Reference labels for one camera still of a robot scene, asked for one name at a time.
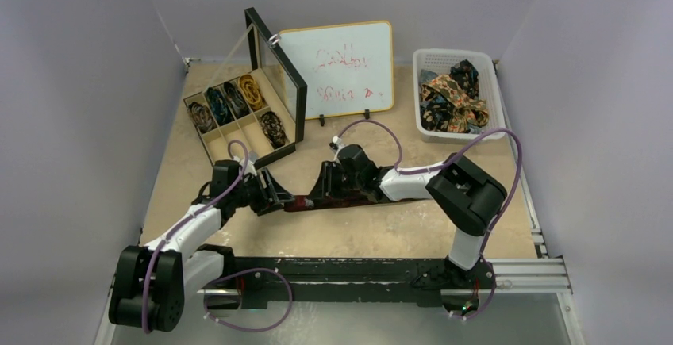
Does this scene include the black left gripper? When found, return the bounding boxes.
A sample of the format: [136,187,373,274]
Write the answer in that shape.
[230,168,293,216]

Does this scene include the dark red patterned tie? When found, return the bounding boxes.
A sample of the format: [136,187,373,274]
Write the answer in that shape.
[283,190,420,213]

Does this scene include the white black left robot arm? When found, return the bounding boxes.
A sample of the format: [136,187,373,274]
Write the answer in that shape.
[108,158,297,334]

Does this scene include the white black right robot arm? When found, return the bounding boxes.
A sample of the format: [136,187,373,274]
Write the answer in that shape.
[297,144,508,287]

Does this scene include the beige compartment tie box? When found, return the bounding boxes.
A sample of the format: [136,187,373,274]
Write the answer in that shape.
[183,64,305,166]

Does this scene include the rolled grey tie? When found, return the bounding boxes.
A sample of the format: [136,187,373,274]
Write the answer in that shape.
[223,82,250,119]

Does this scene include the rolled blue tie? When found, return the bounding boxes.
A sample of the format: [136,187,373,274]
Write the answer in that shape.
[206,87,233,126]

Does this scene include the rolled yellow tie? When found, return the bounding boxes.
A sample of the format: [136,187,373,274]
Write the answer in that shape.
[238,74,265,111]

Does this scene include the rolled brown striped tie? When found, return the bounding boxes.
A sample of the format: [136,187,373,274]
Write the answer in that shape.
[187,102,217,134]

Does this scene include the yellow framed whiteboard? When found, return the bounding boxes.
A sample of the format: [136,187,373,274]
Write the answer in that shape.
[279,20,394,120]

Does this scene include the black tie box lid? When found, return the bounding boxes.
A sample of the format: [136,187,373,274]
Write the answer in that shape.
[244,7,308,143]

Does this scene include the orange floral tie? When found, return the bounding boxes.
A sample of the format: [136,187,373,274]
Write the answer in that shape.
[419,75,490,133]

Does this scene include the white plastic basket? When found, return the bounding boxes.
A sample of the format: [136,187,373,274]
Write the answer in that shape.
[413,48,506,143]

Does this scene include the dark blue patterned tie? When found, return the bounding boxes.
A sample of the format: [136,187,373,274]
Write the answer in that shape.
[449,59,479,99]

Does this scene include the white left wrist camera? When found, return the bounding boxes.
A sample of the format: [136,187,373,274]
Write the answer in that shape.
[241,151,259,173]

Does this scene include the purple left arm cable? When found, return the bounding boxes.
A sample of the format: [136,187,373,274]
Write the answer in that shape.
[141,140,250,334]

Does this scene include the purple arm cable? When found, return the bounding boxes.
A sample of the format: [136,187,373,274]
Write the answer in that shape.
[141,140,250,334]
[333,119,524,259]

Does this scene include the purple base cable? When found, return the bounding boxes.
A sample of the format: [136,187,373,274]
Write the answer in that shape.
[203,267,294,333]

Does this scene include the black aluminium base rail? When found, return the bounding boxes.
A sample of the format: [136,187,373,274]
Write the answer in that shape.
[191,256,571,314]

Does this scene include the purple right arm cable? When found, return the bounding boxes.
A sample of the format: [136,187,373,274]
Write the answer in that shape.
[333,119,524,259]

